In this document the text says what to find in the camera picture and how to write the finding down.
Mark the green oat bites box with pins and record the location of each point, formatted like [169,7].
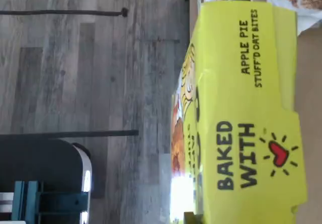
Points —
[251,95]

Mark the thin black pole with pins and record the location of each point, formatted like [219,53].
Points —
[63,12]
[75,134]

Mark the teal metal frame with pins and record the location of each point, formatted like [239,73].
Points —
[63,204]

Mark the black robot cart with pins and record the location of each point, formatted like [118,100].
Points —
[37,158]

